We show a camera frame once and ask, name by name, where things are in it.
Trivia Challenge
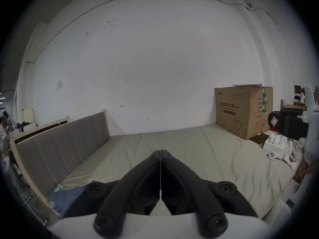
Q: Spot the pale wooden bed frame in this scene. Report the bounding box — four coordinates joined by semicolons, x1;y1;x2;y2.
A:
9;116;70;146

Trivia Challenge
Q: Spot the teal card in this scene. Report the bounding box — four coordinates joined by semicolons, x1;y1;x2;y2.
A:
48;184;64;201

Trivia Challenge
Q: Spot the brown cardboard carton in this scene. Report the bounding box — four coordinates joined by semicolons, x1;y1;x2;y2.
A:
215;84;274;140

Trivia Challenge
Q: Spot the white open box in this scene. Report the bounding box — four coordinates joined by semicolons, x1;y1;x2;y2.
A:
263;131;296;159

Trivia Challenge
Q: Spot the white hand controller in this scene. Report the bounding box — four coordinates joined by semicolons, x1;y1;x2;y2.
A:
267;150;283;161

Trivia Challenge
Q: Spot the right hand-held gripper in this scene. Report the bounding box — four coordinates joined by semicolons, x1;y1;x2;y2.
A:
281;85;319;196

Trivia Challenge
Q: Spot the grey padded headboard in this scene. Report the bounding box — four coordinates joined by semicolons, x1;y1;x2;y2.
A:
15;110;111;206

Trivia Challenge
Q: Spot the bed with beige sheet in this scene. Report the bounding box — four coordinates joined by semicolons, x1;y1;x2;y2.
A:
49;123;297;226

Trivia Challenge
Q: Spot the dark blue garment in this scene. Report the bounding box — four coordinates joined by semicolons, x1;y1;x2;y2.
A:
51;180;100;218

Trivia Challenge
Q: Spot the black bag with red trim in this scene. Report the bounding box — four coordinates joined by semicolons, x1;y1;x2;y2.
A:
268;111;283;134

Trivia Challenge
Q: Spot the person's right hand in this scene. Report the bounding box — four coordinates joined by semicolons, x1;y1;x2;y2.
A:
305;162;319;175

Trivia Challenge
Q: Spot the dark brown flat board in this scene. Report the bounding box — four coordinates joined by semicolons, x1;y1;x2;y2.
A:
249;133;271;146

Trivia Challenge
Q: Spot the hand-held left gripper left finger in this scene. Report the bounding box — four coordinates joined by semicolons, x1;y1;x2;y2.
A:
61;150;161;238

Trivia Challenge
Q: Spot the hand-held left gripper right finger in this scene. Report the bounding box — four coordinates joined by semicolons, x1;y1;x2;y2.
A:
161;150;260;239

